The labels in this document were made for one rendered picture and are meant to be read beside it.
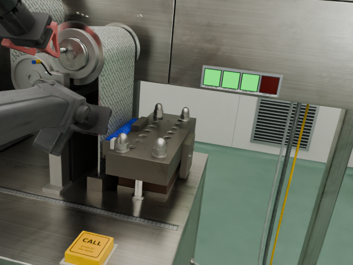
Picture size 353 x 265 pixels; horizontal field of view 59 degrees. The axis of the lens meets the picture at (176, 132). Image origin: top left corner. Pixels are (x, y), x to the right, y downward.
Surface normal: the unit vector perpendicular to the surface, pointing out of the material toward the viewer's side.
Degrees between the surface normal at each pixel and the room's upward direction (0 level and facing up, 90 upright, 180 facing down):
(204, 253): 0
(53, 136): 71
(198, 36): 90
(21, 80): 90
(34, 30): 50
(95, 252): 0
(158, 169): 90
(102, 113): 60
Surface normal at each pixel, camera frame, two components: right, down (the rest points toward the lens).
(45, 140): 0.07, 0.01
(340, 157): -0.22, 0.31
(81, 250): 0.09, -0.94
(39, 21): -0.12, -0.37
